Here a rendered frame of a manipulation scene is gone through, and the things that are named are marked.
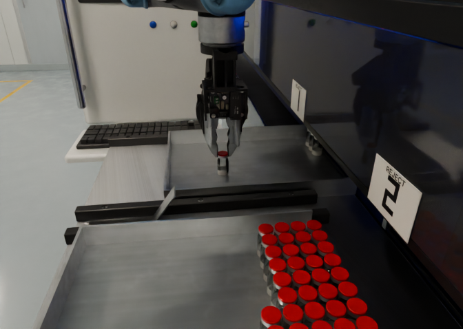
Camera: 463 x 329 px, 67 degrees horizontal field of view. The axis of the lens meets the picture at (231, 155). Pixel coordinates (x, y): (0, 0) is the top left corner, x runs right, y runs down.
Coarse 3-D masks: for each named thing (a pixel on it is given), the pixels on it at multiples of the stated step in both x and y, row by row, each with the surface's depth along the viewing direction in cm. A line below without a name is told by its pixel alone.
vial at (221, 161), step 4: (220, 156) 67; (224, 156) 67; (220, 160) 68; (224, 160) 68; (228, 160) 68; (220, 164) 68; (224, 164) 68; (220, 168) 68; (224, 168) 68; (220, 172) 69; (224, 172) 69; (228, 172) 70
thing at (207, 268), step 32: (96, 224) 50; (128, 224) 50; (160, 224) 51; (192, 224) 52; (224, 224) 52; (256, 224) 53; (96, 256) 49; (128, 256) 49; (160, 256) 49; (192, 256) 49; (224, 256) 49; (256, 256) 49; (64, 288) 42; (96, 288) 44; (128, 288) 44; (160, 288) 44; (192, 288) 44; (224, 288) 44; (256, 288) 44; (64, 320) 40; (96, 320) 40; (128, 320) 40; (160, 320) 40; (192, 320) 40; (224, 320) 40; (256, 320) 40
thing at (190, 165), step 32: (224, 128) 82; (256, 128) 83; (288, 128) 84; (192, 160) 75; (256, 160) 75; (288, 160) 75; (320, 160) 75; (192, 192) 59; (224, 192) 60; (256, 192) 61; (320, 192) 62; (352, 192) 63
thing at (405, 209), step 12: (384, 168) 38; (372, 180) 41; (384, 180) 39; (396, 180) 36; (372, 192) 41; (408, 192) 35; (420, 192) 33; (396, 204) 37; (408, 204) 35; (384, 216) 39; (396, 216) 37; (408, 216) 35; (396, 228) 37; (408, 228) 35; (408, 240) 35
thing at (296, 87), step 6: (294, 84) 69; (294, 90) 69; (300, 90) 66; (294, 96) 70; (300, 96) 66; (294, 102) 70; (300, 102) 66; (294, 108) 70; (300, 108) 66; (300, 114) 66
